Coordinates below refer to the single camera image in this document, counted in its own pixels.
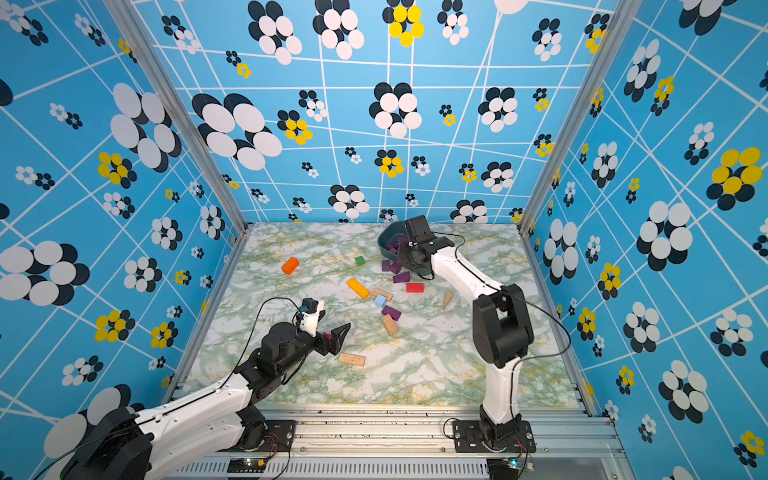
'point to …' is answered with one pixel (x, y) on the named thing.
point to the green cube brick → (360, 260)
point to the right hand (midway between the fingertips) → (408, 252)
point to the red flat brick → (412, 288)
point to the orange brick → (290, 265)
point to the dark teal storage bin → (389, 236)
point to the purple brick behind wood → (394, 314)
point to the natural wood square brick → (389, 325)
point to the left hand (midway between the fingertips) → (340, 317)
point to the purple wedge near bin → (399, 278)
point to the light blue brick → (380, 301)
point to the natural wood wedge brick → (448, 296)
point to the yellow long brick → (358, 287)
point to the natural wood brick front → (353, 359)
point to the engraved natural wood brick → (388, 296)
